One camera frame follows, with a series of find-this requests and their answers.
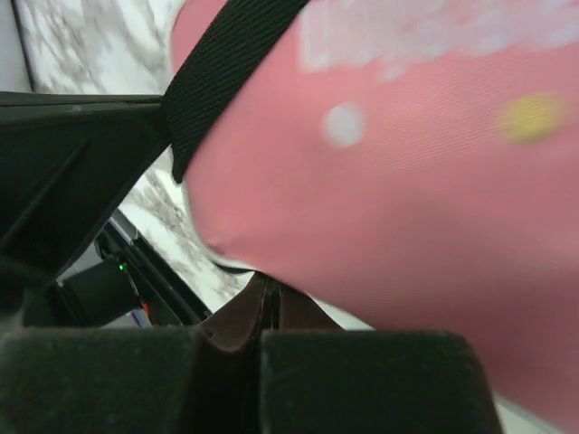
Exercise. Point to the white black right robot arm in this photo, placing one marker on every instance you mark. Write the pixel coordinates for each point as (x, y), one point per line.
(66, 164)

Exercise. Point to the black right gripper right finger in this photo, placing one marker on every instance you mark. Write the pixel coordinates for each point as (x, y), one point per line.
(318, 378)

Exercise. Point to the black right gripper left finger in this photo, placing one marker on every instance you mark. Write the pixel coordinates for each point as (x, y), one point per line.
(164, 379)

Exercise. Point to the pink racket bag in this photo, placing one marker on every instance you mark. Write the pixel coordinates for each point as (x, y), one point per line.
(414, 163)

